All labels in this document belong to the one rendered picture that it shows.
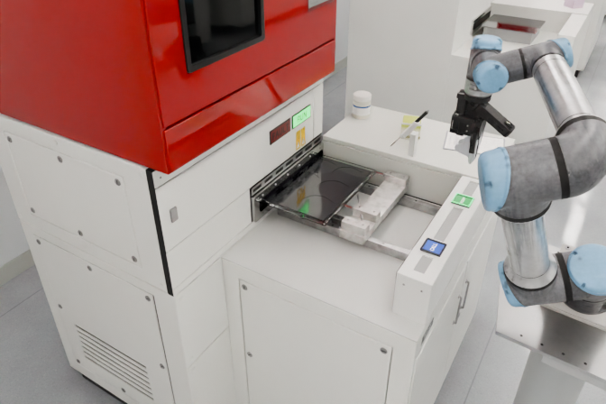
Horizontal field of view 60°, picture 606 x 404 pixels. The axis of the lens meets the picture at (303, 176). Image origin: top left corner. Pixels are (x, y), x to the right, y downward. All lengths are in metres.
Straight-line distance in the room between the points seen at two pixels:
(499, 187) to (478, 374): 1.54
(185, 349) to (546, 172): 1.13
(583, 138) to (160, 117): 0.84
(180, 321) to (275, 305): 0.27
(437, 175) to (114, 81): 1.09
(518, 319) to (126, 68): 1.15
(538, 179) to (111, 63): 0.90
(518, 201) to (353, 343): 0.69
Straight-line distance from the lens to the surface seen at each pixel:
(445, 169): 1.82
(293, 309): 1.57
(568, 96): 1.19
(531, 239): 1.19
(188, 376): 1.78
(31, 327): 2.82
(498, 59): 1.36
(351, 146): 1.93
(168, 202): 1.36
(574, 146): 1.04
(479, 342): 2.59
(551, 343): 1.51
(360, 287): 1.52
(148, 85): 1.18
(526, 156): 1.03
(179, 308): 1.57
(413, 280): 1.36
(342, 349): 1.57
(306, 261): 1.60
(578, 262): 1.38
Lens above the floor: 1.86
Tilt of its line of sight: 32 degrees down
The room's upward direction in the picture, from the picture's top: straight up
